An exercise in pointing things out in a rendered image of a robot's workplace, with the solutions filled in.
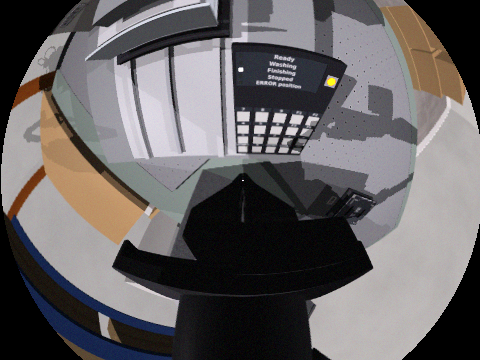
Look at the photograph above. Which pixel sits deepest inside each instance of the white multiwell plate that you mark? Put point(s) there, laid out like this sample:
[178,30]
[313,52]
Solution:
[214,5]

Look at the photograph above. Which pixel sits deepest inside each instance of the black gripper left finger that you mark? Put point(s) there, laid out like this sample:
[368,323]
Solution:
[226,204]

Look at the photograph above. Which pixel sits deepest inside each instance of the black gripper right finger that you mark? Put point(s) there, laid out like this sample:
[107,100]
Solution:
[262,206]

